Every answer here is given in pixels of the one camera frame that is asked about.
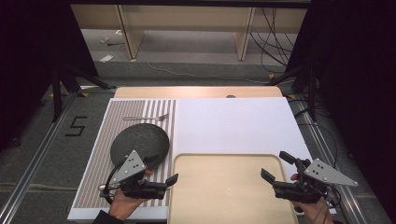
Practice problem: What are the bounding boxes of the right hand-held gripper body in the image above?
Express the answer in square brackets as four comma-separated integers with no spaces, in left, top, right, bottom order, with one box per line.
[273,158,360,205]

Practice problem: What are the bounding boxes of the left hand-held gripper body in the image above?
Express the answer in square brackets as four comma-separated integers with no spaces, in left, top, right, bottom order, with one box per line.
[99,149,169,201]

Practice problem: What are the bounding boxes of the black round plate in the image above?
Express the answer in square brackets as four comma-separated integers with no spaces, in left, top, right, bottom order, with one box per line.
[110,122,171,171]

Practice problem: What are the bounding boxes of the person's right hand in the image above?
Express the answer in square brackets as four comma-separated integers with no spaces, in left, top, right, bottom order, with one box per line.
[291,198,334,219]

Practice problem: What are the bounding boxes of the person's left hand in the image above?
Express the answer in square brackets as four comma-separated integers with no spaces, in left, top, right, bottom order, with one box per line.
[107,189,151,221]

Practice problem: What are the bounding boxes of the striped placemat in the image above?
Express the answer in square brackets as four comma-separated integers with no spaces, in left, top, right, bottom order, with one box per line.
[73,99,177,209]

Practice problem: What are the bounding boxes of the beige tray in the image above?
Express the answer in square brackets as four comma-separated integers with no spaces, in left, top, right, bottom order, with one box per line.
[167,152,300,224]

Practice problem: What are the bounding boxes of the silver fork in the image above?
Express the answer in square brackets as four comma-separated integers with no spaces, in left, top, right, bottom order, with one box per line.
[122,113,170,122]

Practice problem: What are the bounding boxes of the white board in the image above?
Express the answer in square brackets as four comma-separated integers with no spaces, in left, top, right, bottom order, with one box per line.
[67,96,338,222]

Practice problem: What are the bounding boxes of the black metal stand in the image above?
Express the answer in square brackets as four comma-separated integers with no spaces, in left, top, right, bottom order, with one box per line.
[266,63,319,123]
[39,63,118,123]

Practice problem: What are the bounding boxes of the wooden table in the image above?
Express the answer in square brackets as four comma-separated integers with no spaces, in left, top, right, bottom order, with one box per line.
[113,85,284,100]

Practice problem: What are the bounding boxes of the black curtain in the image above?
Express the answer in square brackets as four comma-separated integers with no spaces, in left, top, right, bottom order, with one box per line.
[285,0,396,222]
[0,0,100,152]

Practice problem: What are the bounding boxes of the wooden shelf unit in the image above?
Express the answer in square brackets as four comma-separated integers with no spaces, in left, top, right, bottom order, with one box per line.
[70,4,308,62]

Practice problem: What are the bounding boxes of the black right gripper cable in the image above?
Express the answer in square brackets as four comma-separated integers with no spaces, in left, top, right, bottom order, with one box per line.
[325,185,343,209]

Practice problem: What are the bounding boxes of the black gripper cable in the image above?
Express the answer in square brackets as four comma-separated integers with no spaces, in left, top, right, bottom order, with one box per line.
[325,185,343,209]
[102,159,127,205]

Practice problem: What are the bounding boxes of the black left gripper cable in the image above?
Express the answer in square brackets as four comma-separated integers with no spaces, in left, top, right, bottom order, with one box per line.
[102,159,127,205]

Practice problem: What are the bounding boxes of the metal floor rail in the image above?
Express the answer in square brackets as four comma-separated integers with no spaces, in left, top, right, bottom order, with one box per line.
[0,92,79,224]
[291,95,370,224]

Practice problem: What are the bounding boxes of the black floor cable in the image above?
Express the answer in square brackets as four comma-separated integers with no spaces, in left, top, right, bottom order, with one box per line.
[293,106,340,170]

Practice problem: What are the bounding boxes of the bundle of black cables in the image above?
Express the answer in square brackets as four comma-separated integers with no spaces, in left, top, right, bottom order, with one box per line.
[249,7,297,75]

